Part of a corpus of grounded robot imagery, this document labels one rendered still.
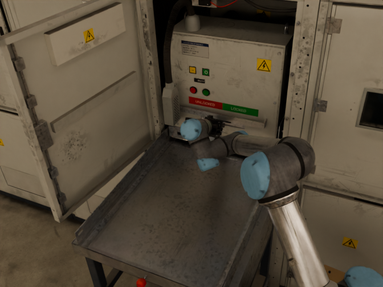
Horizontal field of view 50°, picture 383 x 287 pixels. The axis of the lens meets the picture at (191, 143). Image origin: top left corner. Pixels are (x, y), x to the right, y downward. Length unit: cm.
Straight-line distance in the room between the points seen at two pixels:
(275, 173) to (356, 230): 90
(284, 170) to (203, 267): 51
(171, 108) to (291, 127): 51
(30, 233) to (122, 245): 146
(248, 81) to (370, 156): 54
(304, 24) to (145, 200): 90
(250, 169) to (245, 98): 66
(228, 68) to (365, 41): 53
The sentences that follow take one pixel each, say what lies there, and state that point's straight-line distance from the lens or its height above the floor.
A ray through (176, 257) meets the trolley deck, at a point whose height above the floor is 85.
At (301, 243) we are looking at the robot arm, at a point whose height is 115.
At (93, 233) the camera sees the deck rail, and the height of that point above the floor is 85.
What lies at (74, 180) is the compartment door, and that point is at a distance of 169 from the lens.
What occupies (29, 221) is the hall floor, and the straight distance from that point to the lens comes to 300.
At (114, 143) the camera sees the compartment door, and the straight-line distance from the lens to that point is 179.
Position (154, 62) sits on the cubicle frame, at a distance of 178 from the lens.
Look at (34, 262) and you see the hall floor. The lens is 274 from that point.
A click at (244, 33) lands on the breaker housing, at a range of 168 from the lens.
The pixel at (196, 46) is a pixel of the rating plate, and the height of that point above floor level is 134.
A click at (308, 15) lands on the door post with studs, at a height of 153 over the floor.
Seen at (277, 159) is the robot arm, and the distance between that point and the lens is 110.
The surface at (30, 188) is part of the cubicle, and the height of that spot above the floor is 19.
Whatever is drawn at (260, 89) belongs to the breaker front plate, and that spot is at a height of 120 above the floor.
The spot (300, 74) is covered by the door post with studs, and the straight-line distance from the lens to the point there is 155.
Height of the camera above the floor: 200
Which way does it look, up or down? 36 degrees down
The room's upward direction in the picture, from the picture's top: 3 degrees counter-clockwise
